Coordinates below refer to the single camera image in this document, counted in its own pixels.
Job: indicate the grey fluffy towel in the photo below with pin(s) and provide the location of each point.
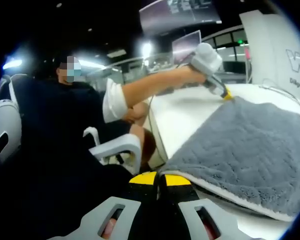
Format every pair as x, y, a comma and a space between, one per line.
240, 155

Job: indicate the person's left hand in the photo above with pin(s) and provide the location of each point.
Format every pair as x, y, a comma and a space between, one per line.
191, 77

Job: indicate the black monitor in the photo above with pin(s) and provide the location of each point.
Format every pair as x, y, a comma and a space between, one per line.
233, 67

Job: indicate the standing display screen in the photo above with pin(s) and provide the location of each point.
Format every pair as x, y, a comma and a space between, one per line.
186, 46

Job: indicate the green exit sign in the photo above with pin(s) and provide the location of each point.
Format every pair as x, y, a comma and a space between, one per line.
240, 41

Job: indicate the hanging dark screen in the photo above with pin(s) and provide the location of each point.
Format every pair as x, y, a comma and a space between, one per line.
180, 13

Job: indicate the bright ceiling lamp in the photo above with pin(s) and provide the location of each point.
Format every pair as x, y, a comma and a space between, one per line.
147, 50

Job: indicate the white office chair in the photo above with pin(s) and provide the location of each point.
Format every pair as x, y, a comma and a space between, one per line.
120, 147

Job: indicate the person's bare legs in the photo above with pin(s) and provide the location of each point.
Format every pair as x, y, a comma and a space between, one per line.
145, 145

